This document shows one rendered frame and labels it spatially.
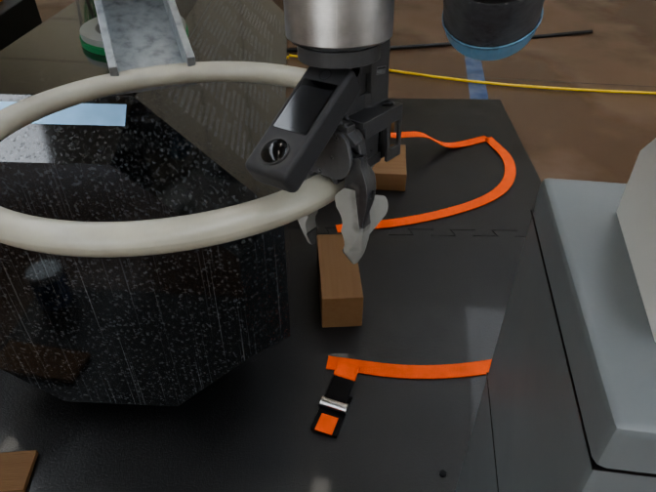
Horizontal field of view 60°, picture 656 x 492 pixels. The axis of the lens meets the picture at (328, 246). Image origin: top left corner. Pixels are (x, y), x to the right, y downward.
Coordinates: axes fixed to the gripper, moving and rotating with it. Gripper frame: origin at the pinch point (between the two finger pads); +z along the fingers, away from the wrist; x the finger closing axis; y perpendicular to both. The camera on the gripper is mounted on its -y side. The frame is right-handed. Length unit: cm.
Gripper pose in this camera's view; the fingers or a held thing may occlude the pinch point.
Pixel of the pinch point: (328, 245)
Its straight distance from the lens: 58.3
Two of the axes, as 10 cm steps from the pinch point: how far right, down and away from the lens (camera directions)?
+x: -7.7, -3.5, 5.4
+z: 0.2, 8.2, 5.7
